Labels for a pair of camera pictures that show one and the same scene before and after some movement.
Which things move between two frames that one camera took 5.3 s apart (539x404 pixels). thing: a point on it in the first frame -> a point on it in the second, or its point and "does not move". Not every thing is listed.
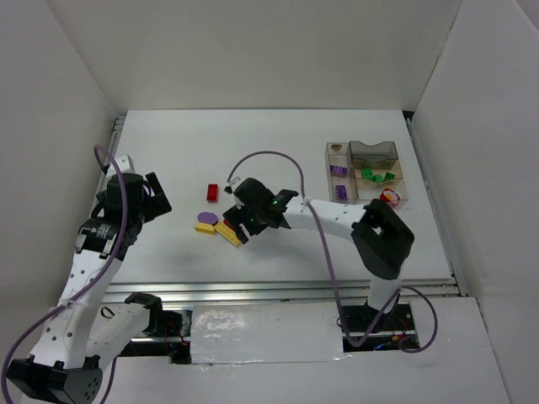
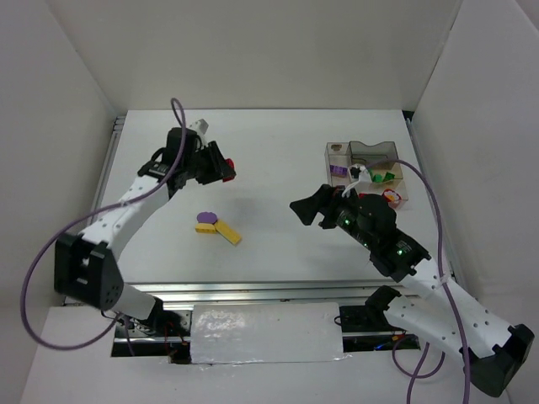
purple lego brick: (338, 171) does not move
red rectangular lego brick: (212, 193) -> (231, 163)
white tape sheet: (265, 332) does not move
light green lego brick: (389, 176) does not move
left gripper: (156, 199) -> (211, 162)
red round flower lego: (389, 195) does not move
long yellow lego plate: (221, 228) does not move
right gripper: (237, 220) -> (327, 208)
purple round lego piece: (207, 217) does not move
